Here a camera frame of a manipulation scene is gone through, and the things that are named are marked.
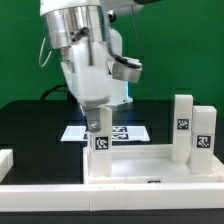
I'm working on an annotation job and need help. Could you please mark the black cable on table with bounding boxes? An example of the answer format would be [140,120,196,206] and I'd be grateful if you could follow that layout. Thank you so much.
[40,83,73,101]

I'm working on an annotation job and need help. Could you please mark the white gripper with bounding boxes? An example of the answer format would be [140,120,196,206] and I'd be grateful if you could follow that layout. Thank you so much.
[61,41,142,133]

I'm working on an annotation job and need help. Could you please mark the white desk tabletop panel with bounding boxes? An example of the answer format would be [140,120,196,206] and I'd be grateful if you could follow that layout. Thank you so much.
[83,144,224,184]

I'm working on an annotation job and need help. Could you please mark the white L-shaped obstacle fence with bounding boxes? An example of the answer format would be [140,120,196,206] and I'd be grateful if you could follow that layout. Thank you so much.
[0,149,224,212]

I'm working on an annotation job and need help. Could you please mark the white camera cable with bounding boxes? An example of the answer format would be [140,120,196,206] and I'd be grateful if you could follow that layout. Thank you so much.
[38,36,54,68]

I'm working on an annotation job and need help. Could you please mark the fiducial marker sheet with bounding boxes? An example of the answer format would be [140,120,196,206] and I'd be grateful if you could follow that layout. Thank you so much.
[61,126,150,141]

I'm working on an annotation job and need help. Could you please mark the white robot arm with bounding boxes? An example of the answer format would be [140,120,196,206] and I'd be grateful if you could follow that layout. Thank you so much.
[40,0,160,133]

